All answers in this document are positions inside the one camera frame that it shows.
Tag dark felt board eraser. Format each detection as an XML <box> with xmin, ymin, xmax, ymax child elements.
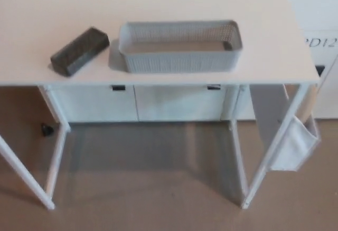
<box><xmin>50</xmin><ymin>26</ymin><xmax>110</xmax><ymax>78</ymax></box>

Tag grey perforated plastic basket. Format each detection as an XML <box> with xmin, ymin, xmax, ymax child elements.
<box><xmin>117</xmin><ymin>19</ymin><xmax>243</xmax><ymax>74</ymax></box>

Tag white fabric hanging pocket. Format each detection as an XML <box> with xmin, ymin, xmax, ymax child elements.
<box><xmin>269</xmin><ymin>114</ymin><xmax>322</xmax><ymax>172</ymax></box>

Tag beige rounded object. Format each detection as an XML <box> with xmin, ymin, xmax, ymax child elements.
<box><xmin>298</xmin><ymin>84</ymin><xmax>318</xmax><ymax>121</ymax></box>

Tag white metal frame desk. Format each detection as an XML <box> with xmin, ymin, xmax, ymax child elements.
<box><xmin>0</xmin><ymin>0</ymin><xmax>321</xmax><ymax>211</ymax></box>

